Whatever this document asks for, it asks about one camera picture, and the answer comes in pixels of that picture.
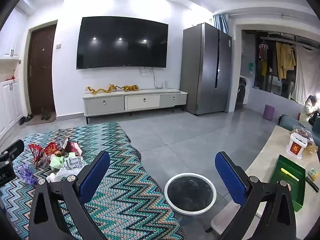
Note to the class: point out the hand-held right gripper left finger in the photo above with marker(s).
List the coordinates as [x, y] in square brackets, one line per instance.
[95, 172]

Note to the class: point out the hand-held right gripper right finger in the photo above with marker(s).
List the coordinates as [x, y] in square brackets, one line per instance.
[230, 177]

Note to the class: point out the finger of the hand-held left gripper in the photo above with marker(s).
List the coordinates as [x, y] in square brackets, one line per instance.
[13, 150]

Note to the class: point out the red gold snack packet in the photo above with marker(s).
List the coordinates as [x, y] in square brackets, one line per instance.
[51, 148]

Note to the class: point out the green paper sheet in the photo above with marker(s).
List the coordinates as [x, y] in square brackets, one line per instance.
[56, 162]

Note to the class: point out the white round bin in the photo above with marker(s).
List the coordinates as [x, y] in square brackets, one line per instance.
[190, 192]

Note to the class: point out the purple wrapper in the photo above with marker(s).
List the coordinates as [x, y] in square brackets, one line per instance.
[27, 175]

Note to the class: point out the red white snack packet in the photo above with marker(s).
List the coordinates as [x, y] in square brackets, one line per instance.
[36, 152]

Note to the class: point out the white printed receipt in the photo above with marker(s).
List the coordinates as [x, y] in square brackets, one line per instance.
[72, 165]

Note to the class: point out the black shoe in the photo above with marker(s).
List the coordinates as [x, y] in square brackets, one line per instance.
[23, 120]
[29, 117]

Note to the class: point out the zigzag knitted blanket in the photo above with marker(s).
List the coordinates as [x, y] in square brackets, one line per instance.
[125, 180]

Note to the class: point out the clear plastic wrapper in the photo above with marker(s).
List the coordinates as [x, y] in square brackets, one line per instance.
[43, 161]

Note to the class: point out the maroon packet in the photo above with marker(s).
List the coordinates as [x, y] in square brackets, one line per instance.
[74, 147]

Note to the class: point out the brown door mat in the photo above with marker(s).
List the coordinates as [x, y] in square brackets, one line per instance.
[37, 122]

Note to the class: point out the white plastic bag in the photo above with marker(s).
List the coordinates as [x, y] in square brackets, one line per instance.
[57, 176]

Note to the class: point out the white foil packet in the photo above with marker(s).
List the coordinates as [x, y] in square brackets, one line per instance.
[64, 143]

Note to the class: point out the white base cabinet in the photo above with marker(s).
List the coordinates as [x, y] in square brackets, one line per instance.
[10, 107]

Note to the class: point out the brown shoe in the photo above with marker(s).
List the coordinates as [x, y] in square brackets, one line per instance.
[47, 113]

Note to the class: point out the green box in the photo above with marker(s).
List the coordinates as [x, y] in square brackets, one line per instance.
[280, 192]

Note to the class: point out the yellow highlighter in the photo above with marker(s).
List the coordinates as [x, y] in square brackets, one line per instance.
[289, 174]

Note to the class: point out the grey white television cabinet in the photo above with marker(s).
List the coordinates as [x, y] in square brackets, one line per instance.
[105, 103]

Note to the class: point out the red cloth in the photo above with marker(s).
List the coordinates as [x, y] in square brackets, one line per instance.
[11, 78]

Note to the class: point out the white container red label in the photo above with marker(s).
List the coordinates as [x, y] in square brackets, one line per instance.
[296, 148]

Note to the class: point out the teal sofa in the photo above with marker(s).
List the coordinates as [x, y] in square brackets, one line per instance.
[287, 122]

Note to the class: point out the golden dragon figurine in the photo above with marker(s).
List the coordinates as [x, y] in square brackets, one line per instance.
[100, 90]

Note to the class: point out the black remote control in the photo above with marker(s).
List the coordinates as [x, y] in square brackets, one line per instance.
[312, 183]

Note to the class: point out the washing machine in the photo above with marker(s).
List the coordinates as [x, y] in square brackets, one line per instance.
[242, 93]

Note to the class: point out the red packaged snacks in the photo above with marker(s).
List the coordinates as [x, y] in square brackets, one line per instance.
[303, 132]

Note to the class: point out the brown entrance door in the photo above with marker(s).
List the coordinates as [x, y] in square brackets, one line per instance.
[41, 67]

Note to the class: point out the golden tiger figurine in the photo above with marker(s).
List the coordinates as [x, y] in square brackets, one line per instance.
[131, 88]

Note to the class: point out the silver double-door fridge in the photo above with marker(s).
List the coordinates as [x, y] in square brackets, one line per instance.
[200, 67]

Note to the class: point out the hanger with small clothes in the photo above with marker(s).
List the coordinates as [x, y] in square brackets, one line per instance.
[263, 60]

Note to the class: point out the white hanging sheet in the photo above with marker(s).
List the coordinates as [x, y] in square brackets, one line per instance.
[306, 75]

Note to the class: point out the yellow hanging garment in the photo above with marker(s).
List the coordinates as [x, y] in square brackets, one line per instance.
[285, 60]

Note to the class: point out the blue curtain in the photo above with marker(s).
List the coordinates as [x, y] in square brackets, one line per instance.
[221, 23]

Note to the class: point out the green wall sign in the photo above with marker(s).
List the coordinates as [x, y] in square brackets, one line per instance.
[250, 67]

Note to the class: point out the white wall cabinet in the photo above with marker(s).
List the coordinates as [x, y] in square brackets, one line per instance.
[10, 37]

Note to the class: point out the wall light switch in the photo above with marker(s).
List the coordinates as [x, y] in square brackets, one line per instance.
[58, 46]

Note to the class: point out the black wall television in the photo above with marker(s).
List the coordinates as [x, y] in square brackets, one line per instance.
[122, 42]

